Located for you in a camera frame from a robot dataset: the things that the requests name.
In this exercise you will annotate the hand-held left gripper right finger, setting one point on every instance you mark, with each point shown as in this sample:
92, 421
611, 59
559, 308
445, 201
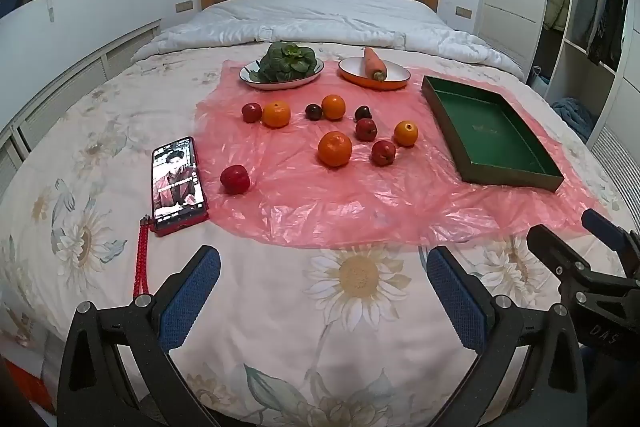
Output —
457, 302

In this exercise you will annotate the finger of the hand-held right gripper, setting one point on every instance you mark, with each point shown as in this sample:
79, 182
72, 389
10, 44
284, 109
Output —
600, 224
550, 247

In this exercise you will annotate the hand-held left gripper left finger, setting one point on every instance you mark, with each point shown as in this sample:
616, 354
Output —
192, 292

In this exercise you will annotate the red apple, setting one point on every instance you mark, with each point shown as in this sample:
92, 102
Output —
383, 152
366, 130
235, 179
251, 112

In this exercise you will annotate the green tray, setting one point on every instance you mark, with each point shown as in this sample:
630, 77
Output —
490, 132

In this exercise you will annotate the orange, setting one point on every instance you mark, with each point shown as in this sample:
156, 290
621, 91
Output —
334, 149
406, 133
333, 107
276, 115

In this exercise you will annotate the dark plum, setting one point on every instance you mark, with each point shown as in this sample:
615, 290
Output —
313, 111
362, 112

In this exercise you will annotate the phone in red case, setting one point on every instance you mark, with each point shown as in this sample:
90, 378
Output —
177, 187

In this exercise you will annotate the blue blanket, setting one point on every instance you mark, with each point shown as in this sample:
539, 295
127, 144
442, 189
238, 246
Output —
572, 114

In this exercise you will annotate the light blue bag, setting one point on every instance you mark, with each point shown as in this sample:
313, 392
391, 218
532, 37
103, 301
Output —
537, 81

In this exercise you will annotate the pink plastic sheet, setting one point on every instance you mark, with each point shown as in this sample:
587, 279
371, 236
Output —
325, 207

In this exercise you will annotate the dark hanging clothes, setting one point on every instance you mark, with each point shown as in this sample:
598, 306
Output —
605, 17

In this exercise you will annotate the white plate with dark rim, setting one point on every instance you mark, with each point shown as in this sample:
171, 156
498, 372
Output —
248, 74

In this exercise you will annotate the white slatted cabinet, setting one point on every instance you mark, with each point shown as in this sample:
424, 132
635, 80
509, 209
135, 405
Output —
75, 79

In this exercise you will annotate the green bok choy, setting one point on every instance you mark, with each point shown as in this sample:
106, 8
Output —
285, 59

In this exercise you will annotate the carrot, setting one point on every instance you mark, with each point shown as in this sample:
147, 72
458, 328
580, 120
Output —
374, 62

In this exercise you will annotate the orange enamel plate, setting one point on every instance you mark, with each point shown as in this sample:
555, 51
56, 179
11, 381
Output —
355, 68

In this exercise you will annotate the white duvet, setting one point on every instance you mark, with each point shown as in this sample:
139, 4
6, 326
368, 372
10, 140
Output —
320, 17

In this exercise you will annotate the wall socket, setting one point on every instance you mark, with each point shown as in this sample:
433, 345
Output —
184, 6
463, 12

